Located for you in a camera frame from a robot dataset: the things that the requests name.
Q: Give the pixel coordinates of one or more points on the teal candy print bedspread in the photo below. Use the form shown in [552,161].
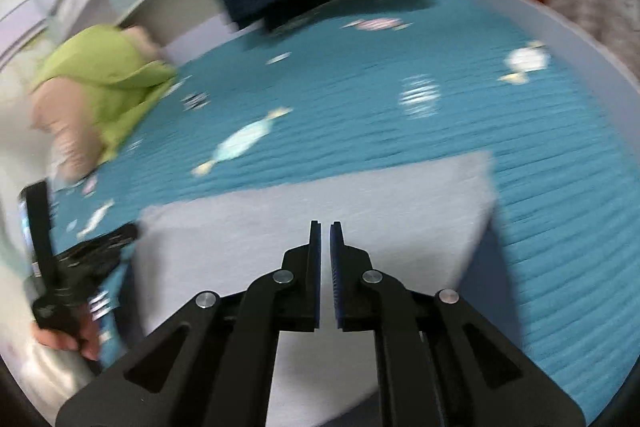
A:
[350,107]

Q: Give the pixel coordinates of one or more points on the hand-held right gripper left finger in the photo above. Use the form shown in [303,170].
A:
[315,277]

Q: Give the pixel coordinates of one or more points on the grey jacket with navy sleeves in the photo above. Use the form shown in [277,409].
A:
[325,197]

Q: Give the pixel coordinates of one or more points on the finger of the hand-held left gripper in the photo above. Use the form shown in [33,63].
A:
[105,244]
[40,237]

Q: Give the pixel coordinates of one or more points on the person's left hand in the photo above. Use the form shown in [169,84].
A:
[87,337]

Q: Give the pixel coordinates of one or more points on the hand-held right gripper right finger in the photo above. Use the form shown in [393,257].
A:
[336,277]

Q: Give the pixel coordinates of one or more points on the green quilt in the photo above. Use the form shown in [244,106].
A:
[105,67]

